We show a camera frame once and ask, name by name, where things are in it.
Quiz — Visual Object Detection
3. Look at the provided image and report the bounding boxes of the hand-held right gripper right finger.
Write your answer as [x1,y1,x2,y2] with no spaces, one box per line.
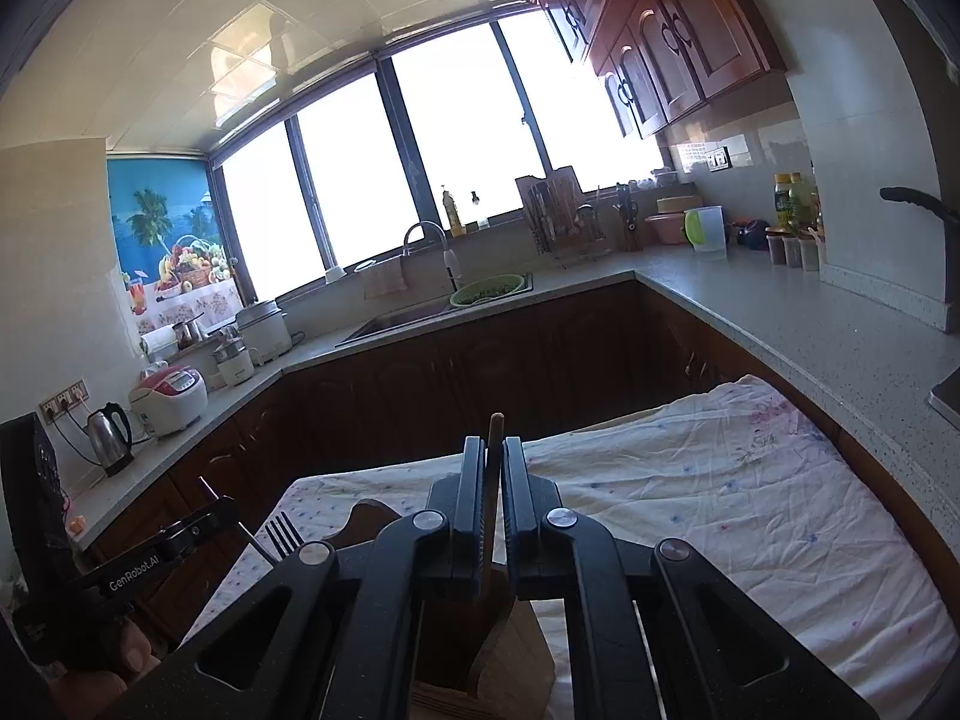
[502,435,852,720]

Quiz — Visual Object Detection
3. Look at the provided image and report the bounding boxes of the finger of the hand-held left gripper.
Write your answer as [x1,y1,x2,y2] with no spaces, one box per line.
[154,474,247,557]

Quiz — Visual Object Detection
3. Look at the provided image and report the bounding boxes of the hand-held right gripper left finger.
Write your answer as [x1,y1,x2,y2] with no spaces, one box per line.
[112,435,490,720]

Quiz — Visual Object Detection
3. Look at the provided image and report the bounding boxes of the metal chopstick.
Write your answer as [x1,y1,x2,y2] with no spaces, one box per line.
[240,523,277,565]

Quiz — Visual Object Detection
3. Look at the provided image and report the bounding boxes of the wooden chopstick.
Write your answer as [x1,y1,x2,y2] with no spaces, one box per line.
[480,412,502,595]

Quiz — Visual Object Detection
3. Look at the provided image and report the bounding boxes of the wooden utensil holder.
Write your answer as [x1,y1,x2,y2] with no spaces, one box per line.
[330,499,557,720]

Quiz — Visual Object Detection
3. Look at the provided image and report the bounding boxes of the person's left hand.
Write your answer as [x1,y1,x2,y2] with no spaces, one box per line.
[45,611,164,720]

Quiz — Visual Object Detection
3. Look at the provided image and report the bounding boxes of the steel electric kettle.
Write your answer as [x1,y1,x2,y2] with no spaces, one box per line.
[85,403,136,477]

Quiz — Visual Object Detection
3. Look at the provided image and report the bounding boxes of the red white rice cooker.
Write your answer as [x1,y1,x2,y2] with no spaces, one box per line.
[129,364,209,438]

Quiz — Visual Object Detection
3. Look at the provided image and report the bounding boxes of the small white steamer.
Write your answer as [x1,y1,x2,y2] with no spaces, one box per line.
[212,337,260,389]

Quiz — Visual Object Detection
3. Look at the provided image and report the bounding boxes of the white floral cloth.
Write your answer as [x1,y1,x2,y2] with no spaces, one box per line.
[184,375,960,720]

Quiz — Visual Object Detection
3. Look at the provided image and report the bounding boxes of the large white rice cooker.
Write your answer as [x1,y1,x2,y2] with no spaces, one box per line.
[236,300,293,366]

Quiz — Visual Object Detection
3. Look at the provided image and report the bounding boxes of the steel sink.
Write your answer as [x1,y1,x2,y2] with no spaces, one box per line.
[335,272,537,348]

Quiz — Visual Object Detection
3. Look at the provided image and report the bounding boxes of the green colander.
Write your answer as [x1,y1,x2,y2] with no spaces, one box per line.
[450,274,526,308]

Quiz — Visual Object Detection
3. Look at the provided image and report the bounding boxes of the pink dish cloth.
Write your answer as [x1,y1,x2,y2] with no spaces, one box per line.
[360,255,410,299]

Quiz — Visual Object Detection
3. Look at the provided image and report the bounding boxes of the steel kitchen faucet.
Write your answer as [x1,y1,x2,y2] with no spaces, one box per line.
[403,221,460,293]

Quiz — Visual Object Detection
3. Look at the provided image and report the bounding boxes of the knife block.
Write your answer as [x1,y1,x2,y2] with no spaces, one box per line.
[613,184,646,252]

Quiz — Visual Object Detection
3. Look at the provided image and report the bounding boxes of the wooden cutting board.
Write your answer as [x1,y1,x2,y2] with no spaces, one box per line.
[515,169,580,220]

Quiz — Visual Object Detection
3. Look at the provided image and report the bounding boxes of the white pitcher green lid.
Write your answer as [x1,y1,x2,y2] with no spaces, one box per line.
[684,205,728,257]

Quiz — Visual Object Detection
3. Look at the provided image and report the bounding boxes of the kitchen window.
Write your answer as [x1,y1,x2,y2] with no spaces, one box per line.
[206,4,676,301]

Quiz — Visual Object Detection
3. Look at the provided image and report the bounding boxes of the yellow cooking oil bottle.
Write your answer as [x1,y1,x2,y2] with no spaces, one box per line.
[772,174,796,233]

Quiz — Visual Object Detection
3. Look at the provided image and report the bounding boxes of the green labelled bottle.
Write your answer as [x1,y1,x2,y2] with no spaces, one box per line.
[787,172,818,230]

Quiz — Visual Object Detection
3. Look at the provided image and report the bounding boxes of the steel stove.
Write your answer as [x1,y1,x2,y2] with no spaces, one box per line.
[928,371,960,432]

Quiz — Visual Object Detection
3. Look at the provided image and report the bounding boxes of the wooden upper cabinets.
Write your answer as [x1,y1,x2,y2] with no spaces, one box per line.
[525,0,787,140]

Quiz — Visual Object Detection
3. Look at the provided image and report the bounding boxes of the long wall power socket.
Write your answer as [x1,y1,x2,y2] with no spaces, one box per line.
[39,382,91,421]

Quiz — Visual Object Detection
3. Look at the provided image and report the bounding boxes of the wire dish rack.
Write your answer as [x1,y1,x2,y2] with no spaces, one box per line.
[525,180,612,267]

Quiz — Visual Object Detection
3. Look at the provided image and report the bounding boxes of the beach fruit wall poster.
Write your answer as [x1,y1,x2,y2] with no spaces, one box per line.
[105,157,241,335]

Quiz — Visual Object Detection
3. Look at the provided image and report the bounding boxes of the black handled wok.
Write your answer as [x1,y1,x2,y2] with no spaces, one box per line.
[879,186,960,224]

